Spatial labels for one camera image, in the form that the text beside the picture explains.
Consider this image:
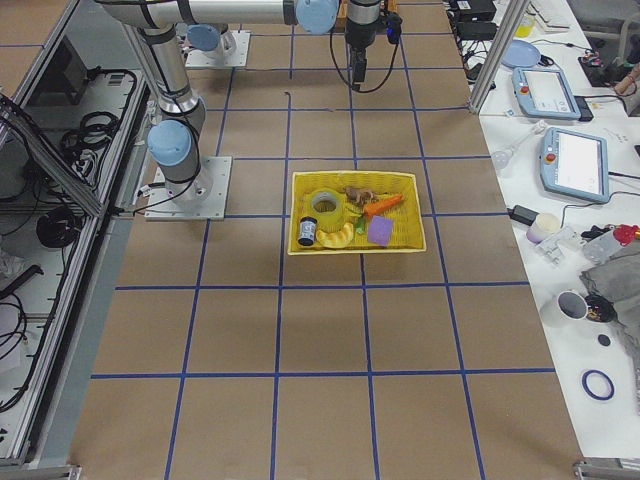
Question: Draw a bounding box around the yellow plastic basket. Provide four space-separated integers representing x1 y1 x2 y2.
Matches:
288 170 426 255

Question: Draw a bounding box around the small dark spice jar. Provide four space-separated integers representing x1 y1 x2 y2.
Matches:
297 216 317 247

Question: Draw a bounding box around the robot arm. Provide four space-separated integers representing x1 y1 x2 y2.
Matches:
186 1 403 94
100 1 299 209

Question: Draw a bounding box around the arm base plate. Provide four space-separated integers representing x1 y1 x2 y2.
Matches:
185 25 251 70
143 156 232 221

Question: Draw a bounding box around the toy carrot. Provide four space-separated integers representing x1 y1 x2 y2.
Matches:
363 194 404 218

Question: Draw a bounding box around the white lilac cup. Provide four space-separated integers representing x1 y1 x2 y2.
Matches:
526 213 560 244

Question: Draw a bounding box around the aluminium frame post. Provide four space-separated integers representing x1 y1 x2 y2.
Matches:
468 0 530 114

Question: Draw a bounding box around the blue plate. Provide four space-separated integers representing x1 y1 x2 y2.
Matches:
501 39 541 69

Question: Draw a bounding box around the toy croissant bread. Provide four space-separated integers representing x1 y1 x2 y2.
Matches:
316 222 355 249

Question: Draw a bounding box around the yellow packing tape roll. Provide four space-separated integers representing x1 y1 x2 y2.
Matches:
310 189 343 229

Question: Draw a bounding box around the grey cloth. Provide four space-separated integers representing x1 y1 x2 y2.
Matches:
580 241 639 410

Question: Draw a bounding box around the blue tape ring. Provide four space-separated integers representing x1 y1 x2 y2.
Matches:
580 369 615 401

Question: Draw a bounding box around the upper teach pendant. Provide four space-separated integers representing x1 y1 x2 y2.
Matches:
512 67 581 120

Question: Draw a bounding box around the white mug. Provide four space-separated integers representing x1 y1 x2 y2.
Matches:
540 290 589 328

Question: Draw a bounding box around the black power adapter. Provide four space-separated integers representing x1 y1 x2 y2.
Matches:
507 205 539 226

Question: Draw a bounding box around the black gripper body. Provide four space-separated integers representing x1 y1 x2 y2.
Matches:
345 19 375 50

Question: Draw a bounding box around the purple block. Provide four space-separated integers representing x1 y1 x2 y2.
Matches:
367 216 394 247

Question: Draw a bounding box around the lower teach pendant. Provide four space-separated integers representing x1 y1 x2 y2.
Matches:
539 127 609 204

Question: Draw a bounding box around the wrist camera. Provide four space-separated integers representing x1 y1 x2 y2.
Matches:
385 12 403 45

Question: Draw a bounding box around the teach pendant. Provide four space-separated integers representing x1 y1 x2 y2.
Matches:
539 127 609 204
512 67 581 120

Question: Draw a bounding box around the brown toy animal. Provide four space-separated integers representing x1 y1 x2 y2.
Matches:
345 187 376 207

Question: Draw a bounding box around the green toy leaf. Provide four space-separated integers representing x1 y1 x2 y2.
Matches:
355 215 367 235

